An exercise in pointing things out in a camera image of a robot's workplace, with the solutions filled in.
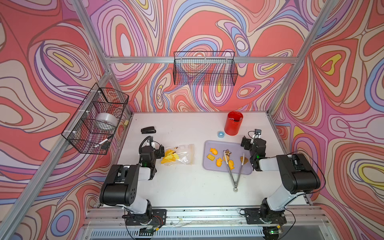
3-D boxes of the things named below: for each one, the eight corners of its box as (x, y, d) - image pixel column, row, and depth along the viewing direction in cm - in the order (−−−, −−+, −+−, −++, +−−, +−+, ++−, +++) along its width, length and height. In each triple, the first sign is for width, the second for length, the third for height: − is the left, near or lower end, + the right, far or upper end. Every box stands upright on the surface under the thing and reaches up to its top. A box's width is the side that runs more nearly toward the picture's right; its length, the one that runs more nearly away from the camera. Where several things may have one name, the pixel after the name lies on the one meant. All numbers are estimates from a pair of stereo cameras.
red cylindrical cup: (225, 135, 108) (228, 122, 97) (223, 124, 115) (226, 111, 104) (239, 135, 108) (245, 122, 97) (237, 124, 115) (241, 111, 104)
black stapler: (142, 135, 108) (141, 132, 106) (142, 130, 111) (141, 128, 108) (156, 132, 110) (155, 130, 107) (155, 128, 112) (154, 125, 110)
